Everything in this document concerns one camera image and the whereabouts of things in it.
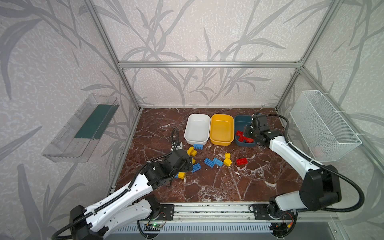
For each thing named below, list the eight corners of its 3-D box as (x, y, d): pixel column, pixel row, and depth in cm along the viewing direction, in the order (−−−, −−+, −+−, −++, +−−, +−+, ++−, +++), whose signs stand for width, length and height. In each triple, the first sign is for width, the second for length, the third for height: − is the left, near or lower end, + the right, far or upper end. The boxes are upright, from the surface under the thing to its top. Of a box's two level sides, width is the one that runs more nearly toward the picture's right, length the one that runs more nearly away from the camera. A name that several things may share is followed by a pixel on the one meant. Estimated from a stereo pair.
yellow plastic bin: (210, 146, 100) (210, 140, 95) (209, 119, 116) (209, 113, 110) (235, 146, 101) (237, 140, 95) (231, 119, 116) (232, 113, 110)
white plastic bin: (184, 146, 101) (183, 141, 96) (186, 119, 116) (186, 113, 111) (211, 146, 101) (211, 141, 96) (209, 119, 116) (210, 113, 111)
